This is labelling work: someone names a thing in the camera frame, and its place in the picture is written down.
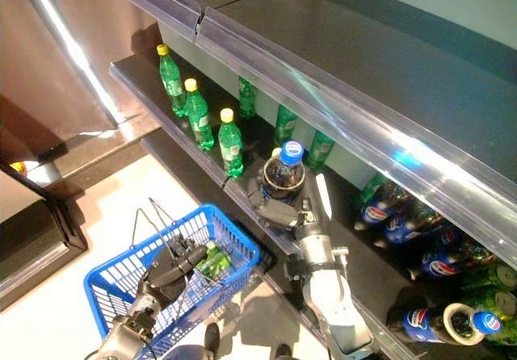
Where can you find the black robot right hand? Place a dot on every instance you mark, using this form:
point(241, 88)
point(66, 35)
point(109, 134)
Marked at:
point(278, 214)

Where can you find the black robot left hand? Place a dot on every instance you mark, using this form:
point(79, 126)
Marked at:
point(169, 271)

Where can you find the blue plastic shopping basket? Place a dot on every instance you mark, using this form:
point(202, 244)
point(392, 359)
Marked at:
point(117, 264)

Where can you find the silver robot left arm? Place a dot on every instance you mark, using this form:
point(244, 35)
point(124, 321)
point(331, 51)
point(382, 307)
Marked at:
point(133, 319)

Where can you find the green drink can pack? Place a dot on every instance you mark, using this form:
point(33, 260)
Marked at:
point(497, 291)

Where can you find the black robot left foot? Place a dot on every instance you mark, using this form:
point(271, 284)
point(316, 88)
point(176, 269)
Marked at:
point(212, 336)

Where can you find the black robot foot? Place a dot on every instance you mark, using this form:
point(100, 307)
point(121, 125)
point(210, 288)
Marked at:
point(212, 336)
point(282, 351)

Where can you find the black store shelving unit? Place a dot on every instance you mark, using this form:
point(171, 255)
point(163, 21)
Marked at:
point(343, 114)

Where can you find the black robot right foot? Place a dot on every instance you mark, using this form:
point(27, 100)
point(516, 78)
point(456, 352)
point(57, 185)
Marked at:
point(282, 351)

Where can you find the black display unit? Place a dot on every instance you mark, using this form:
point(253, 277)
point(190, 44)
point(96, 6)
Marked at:
point(32, 235)

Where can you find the white tape roll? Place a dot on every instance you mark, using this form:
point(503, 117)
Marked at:
point(449, 323)

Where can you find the stainless steel cabinet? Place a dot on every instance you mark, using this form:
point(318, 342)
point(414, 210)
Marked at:
point(48, 53)

